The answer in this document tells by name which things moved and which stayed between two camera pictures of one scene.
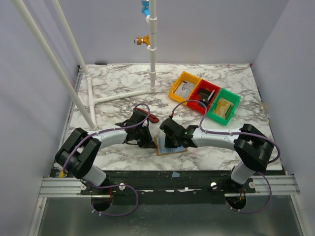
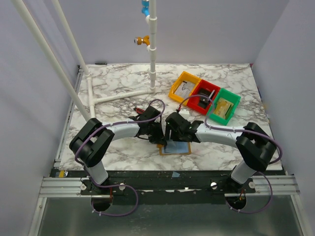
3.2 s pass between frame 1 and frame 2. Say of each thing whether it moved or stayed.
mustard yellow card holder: stayed
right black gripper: moved
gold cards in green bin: stayed
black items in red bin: stayed
